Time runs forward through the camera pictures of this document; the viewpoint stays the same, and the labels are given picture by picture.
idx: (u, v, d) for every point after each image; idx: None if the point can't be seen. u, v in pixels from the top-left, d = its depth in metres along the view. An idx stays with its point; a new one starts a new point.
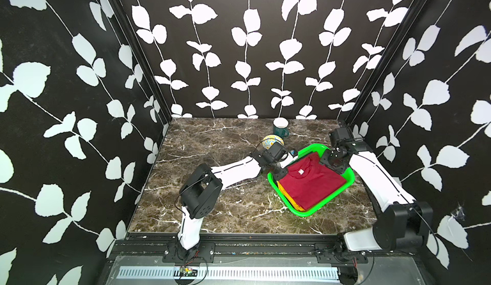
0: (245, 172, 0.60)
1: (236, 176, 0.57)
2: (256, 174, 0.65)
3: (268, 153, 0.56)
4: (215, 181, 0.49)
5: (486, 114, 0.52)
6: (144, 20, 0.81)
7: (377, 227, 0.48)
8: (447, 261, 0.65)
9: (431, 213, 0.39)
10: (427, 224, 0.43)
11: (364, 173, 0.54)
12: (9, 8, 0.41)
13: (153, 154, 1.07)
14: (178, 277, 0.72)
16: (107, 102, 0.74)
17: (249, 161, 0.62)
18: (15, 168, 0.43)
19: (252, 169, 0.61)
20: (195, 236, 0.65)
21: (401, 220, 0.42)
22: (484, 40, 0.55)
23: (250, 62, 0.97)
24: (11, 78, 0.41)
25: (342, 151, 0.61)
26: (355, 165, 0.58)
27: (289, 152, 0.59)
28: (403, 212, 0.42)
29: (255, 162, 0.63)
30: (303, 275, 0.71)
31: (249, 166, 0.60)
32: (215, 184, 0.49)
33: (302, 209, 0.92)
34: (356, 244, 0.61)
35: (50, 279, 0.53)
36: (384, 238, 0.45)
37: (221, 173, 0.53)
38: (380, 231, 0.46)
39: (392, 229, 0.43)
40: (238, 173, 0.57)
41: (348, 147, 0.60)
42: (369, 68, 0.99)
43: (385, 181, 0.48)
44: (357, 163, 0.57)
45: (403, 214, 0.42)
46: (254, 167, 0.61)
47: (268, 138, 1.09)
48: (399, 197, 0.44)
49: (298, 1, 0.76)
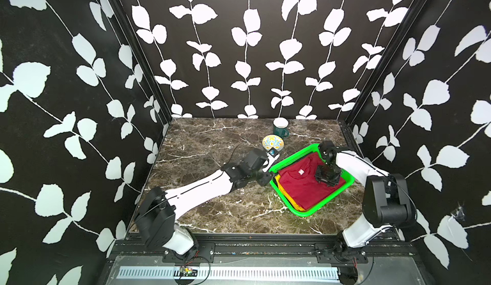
0: (216, 189, 0.53)
1: (202, 195, 0.50)
2: (227, 188, 0.57)
3: (245, 163, 0.62)
4: (167, 209, 0.42)
5: (486, 114, 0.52)
6: (144, 20, 0.81)
7: (364, 206, 0.52)
8: (447, 261, 0.65)
9: (405, 181, 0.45)
10: (404, 192, 0.48)
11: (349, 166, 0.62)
12: (9, 7, 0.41)
13: (153, 154, 1.07)
14: (178, 277, 0.72)
16: (107, 102, 0.74)
17: (216, 178, 0.54)
18: (16, 168, 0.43)
19: (224, 184, 0.54)
20: (184, 241, 0.61)
21: (379, 188, 0.48)
22: (484, 40, 0.55)
23: (250, 62, 0.97)
24: (11, 78, 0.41)
25: (328, 156, 0.72)
26: (341, 162, 0.66)
27: (268, 159, 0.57)
28: (380, 181, 0.48)
29: (226, 176, 0.55)
30: (303, 275, 0.71)
31: (222, 182, 0.54)
32: (167, 214, 0.42)
33: (302, 209, 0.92)
34: (355, 237, 0.62)
35: (50, 279, 0.53)
36: (371, 211, 0.49)
37: (177, 198, 0.46)
38: (367, 208, 0.51)
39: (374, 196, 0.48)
40: (200, 193, 0.49)
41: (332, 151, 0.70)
42: (369, 68, 0.99)
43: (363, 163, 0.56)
44: (341, 159, 0.66)
45: (380, 183, 0.48)
46: (226, 183, 0.54)
47: (268, 138, 1.09)
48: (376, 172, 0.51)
49: (298, 1, 0.76)
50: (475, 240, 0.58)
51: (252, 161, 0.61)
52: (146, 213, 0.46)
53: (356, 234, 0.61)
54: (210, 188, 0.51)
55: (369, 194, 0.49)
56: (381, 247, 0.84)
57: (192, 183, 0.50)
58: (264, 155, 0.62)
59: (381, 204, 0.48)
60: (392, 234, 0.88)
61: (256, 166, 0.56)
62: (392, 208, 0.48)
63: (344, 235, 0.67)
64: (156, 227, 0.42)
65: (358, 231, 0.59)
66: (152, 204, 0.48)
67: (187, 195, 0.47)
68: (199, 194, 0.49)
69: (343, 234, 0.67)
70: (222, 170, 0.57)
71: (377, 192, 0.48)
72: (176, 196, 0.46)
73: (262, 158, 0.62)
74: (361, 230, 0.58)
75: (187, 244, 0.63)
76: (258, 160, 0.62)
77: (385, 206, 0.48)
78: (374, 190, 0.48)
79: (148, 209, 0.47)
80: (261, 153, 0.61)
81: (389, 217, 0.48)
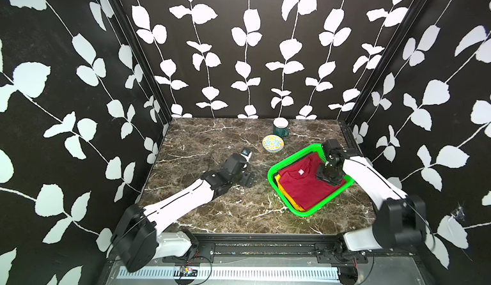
0: (197, 199, 0.53)
1: (183, 206, 0.49)
2: (210, 197, 0.56)
3: (226, 169, 0.62)
4: (147, 226, 0.41)
5: (486, 114, 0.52)
6: (144, 20, 0.81)
7: (378, 229, 0.47)
8: (446, 261, 0.65)
9: (423, 206, 0.44)
10: (421, 216, 0.44)
11: (357, 174, 0.57)
12: (9, 7, 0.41)
13: (153, 154, 1.07)
14: (178, 277, 0.72)
16: (107, 102, 0.74)
17: (195, 188, 0.53)
18: (16, 168, 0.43)
19: (205, 193, 0.54)
20: (179, 245, 0.61)
21: (396, 214, 0.43)
22: (484, 40, 0.55)
23: (250, 62, 0.97)
24: (11, 78, 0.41)
25: (335, 159, 0.64)
26: (347, 168, 0.60)
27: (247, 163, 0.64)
28: (397, 206, 0.43)
29: (206, 185, 0.55)
30: (303, 275, 0.71)
31: (202, 191, 0.54)
32: (147, 232, 0.40)
33: (302, 209, 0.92)
34: (356, 243, 0.61)
35: (50, 279, 0.53)
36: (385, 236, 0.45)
37: (156, 214, 0.44)
38: (381, 231, 0.46)
39: (391, 222, 0.43)
40: (183, 205, 0.49)
41: (340, 156, 0.63)
42: (369, 68, 0.99)
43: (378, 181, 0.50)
44: (348, 165, 0.60)
45: (396, 208, 0.43)
46: (207, 192, 0.54)
47: (268, 138, 1.09)
48: (391, 193, 0.46)
49: (298, 1, 0.76)
50: (475, 240, 0.58)
51: (231, 166, 0.61)
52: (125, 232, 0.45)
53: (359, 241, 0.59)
54: (191, 198, 0.51)
55: (384, 218, 0.45)
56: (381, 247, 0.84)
57: (171, 197, 0.49)
58: (242, 160, 0.62)
59: (396, 229, 0.43)
60: None
61: (235, 170, 0.63)
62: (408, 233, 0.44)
63: (344, 239, 0.66)
64: (136, 246, 0.40)
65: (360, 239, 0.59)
66: (130, 222, 0.46)
67: (167, 209, 0.46)
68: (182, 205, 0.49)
69: (344, 237, 0.66)
70: (202, 179, 0.57)
71: (392, 216, 0.43)
72: (156, 211, 0.45)
73: (241, 162, 0.63)
74: (365, 239, 0.56)
75: (184, 247, 0.63)
76: (237, 163, 0.62)
77: (401, 232, 0.44)
78: (390, 215, 0.43)
79: (126, 228, 0.46)
80: (240, 158, 0.62)
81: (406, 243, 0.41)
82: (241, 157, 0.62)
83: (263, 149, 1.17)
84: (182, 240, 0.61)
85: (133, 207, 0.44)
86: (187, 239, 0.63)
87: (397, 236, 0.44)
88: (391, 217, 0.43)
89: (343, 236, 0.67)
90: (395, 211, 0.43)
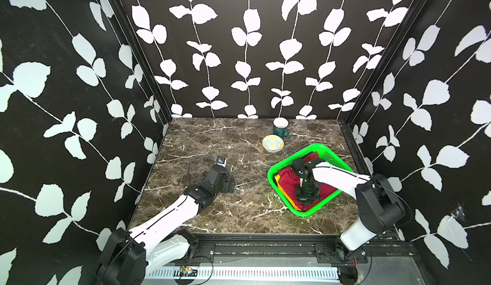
0: (182, 215, 0.53)
1: (170, 222, 0.49)
2: (195, 209, 0.57)
3: (207, 182, 0.64)
4: (135, 248, 0.41)
5: (486, 114, 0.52)
6: (144, 20, 0.81)
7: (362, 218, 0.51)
8: (446, 261, 0.65)
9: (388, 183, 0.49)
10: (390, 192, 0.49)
11: (324, 177, 0.63)
12: (9, 7, 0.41)
13: (153, 154, 1.07)
14: (178, 277, 0.72)
16: (107, 102, 0.74)
17: (180, 204, 0.54)
18: (16, 167, 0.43)
19: (191, 208, 0.55)
20: (176, 251, 0.60)
21: (371, 197, 0.47)
22: (484, 40, 0.55)
23: (250, 62, 0.97)
24: (11, 78, 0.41)
25: (305, 173, 0.69)
26: (315, 176, 0.66)
27: (224, 169, 0.65)
28: (369, 190, 0.47)
29: (190, 199, 0.56)
30: (303, 275, 0.71)
31: (188, 206, 0.55)
32: (135, 254, 0.40)
33: (297, 208, 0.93)
34: (353, 240, 0.62)
35: (50, 279, 0.53)
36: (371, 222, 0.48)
37: (144, 234, 0.44)
38: (366, 220, 0.50)
39: (370, 206, 0.47)
40: (171, 221, 0.50)
41: (307, 168, 0.68)
42: (369, 68, 0.99)
43: (343, 174, 0.55)
44: (317, 173, 0.65)
45: (369, 192, 0.47)
46: (193, 206, 0.56)
47: (268, 138, 1.09)
48: (358, 179, 0.51)
49: (298, 1, 0.76)
50: (475, 240, 0.58)
51: (213, 177, 0.63)
52: (110, 260, 0.43)
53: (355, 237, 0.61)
54: (177, 214, 0.51)
55: (365, 206, 0.48)
56: (381, 247, 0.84)
57: (158, 216, 0.49)
58: (222, 169, 0.65)
59: (378, 211, 0.46)
60: (393, 234, 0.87)
61: (217, 181, 0.66)
62: (387, 211, 0.47)
63: (342, 241, 0.67)
64: (125, 269, 0.40)
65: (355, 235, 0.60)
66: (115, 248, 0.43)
67: (154, 227, 0.46)
68: (169, 222, 0.49)
69: (342, 238, 0.66)
70: (186, 195, 0.57)
71: (369, 200, 0.47)
72: (142, 232, 0.45)
73: (220, 172, 0.65)
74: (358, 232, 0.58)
75: (182, 250, 0.63)
76: (218, 174, 0.65)
77: (381, 211, 0.47)
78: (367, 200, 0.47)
79: (111, 255, 0.42)
80: (220, 169, 0.64)
81: (389, 221, 0.47)
82: (221, 167, 0.65)
83: (263, 149, 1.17)
84: (178, 245, 0.60)
85: (117, 233, 0.43)
86: (183, 242, 0.63)
87: (378, 216, 0.46)
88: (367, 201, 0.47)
89: (341, 238, 0.67)
90: (369, 195, 0.47)
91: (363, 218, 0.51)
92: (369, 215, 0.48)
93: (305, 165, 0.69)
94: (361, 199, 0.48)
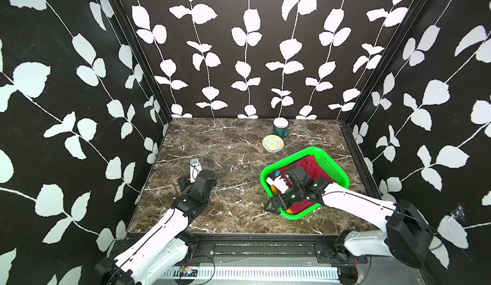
0: (171, 231, 0.52)
1: (158, 241, 0.48)
2: (185, 222, 0.56)
3: (195, 191, 0.62)
4: (123, 277, 0.40)
5: (486, 114, 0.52)
6: (143, 20, 0.81)
7: (394, 249, 0.47)
8: (446, 261, 0.65)
9: (415, 208, 0.45)
10: (419, 218, 0.45)
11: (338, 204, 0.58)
12: (9, 7, 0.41)
13: (153, 154, 1.07)
14: (178, 277, 0.72)
16: (107, 102, 0.74)
17: (168, 220, 0.52)
18: (15, 167, 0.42)
19: (179, 223, 0.54)
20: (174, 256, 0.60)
21: (405, 231, 0.42)
22: (484, 40, 0.55)
23: (250, 62, 0.97)
24: (11, 78, 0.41)
25: (312, 197, 0.62)
26: (325, 201, 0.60)
27: (214, 175, 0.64)
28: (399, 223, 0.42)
29: (178, 213, 0.55)
30: (303, 275, 0.71)
31: (178, 220, 0.53)
32: (123, 284, 0.39)
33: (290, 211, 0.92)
34: (361, 249, 0.61)
35: (50, 279, 0.53)
36: (406, 254, 0.44)
37: (130, 261, 0.43)
38: (398, 251, 0.46)
39: (406, 242, 0.42)
40: (158, 239, 0.48)
41: (313, 192, 0.61)
42: (369, 68, 0.99)
43: (363, 203, 0.50)
44: (328, 199, 0.59)
45: (399, 226, 0.42)
46: (183, 220, 0.55)
47: (268, 138, 1.09)
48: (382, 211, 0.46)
49: (298, 1, 0.76)
50: (475, 240, 0.58)
51: (200, 186, 0.61)
52: None
53: (366, 249, 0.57)
54: (165, 231, 0.50)
55: (397, 240, 0.44)
56: None
57: (144, 238, 0.48)
58: (210, 176, 0.62)
59: (415, 246, 0.42)
60: None
61: (206, 188, 0.64)
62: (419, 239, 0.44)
63: (346, 246, 0.66)
64: None
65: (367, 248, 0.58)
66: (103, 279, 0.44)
67: (140, 252, 0.45)
68: (157, 241, 0.48)
69: (346, 243, 0.64)
70: (173, 208, 0.56)
71: (405, 236, 0.42)
72: (129, 258, 0.43)
73: (208, 179, 0.63)
74: (372, 246, 0.56)
75: (181, 254, 0.63)
76: (206, 183, 0.63)
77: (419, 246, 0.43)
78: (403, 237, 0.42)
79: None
80: (207, 176, 0.62)
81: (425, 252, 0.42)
82: (208, 174, 0.62)
83: (263, 149, 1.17)
84: (174, 252, 0.59)
85: (101, 264, 0.41)
86: (180, 245, 0.62)
87: (416, 254, 0.42)
88: (403, 238, 0.42)
89: (344, 243, 0.65)
90: (403, 229, 0.42)
91: (394, 251, 0.47)
92: (404, 247, 0.44)
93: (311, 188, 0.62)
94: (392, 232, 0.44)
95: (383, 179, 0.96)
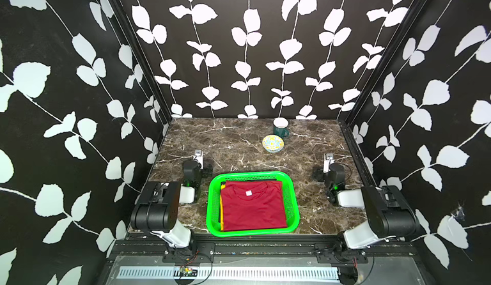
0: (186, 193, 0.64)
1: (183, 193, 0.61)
2: (192, 195, 0.69)
3: (188, 177, 0.75)
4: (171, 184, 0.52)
5: (486, 114, 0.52)
6: (144, 20, 0.81)
7: (371, 222, 0.50)
8: (447, 261, 0.65)
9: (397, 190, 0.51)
10: (399, 198, 0.49)
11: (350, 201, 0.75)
12: (9, 7, 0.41)
13: (153, 154, 1.07)
14: (178, 277, 0.72)
16: (107, 102, 0.74)
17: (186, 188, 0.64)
18: (15, 167, 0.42)
19: (189, 195, 0.67)
20: (185, 231, 0.64)
21: (376, 196, 0.50)
22: (484, 40, 0.55)
23: (250, 62, 0.97)
24: (11, 78, 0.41)
25: (332, 199, 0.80)
26: (342, 203, 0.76)
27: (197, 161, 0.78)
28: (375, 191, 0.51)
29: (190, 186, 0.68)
30: (303, 275, 0.71)
31: (185, 194, 0.64)
32: (175, 184, 0.52)
33: (221, 229, 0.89)
34: (356, 240, 0.61)
35: (50, 279, 0.53)
36: (376, 222, 0.48)
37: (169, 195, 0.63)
38: (374, 222, 0.49)
39: (373, 202, 0.48)
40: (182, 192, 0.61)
41: (334, 197, 0.73)
42: (369, 68, 0.99)
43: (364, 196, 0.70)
44: (342, 199, 0.68)
45: (374, 193, 0.50)
46: (188, 190, 0.67)
47: (268, 138, 1.09)
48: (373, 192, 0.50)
49: (298, 1, 0.76)
50: (475, 241, 0.58)
51: (190, 175, 0.74)
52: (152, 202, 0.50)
53: (359, 238, 0.59)
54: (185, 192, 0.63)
55: (370, 205, 0.50)
56: (381, 247, 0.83)
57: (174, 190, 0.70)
58: (194, 165, 0.74)
59: (381, 206, 0.49)
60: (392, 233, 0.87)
61: (194, 176, 0.75)
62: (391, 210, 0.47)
63: (344, 236, 0.66)
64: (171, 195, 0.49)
65: (360, 236, 0.58)
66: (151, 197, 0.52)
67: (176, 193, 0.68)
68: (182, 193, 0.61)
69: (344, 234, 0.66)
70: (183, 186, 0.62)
71: (374, 197, 0.49)
72: None
73: (194, 167, 0.75)
74: (364, 235, 0.57)
75: (185, 237, 0.64)
76: (192, 170, 0.73)
77: (387, 211, 0.47)
78: (373, 198, 0.49)
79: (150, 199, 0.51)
80: (192, 165, 0.74)
81: (397, 227, 0.46)
82: (192, 163, 0.74)
83: (263, 149, 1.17)
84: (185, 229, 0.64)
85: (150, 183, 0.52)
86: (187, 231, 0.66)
87: (380, 213, 0.47)
88: (371, 199, 0.49)
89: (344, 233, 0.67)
90: (375, 194, 0.50)
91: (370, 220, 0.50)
92: (374, 213, 0.48)
93: (334, 193, 0.73)
94: (366, 197, 0.52)
95: (383, 179, 0.96)
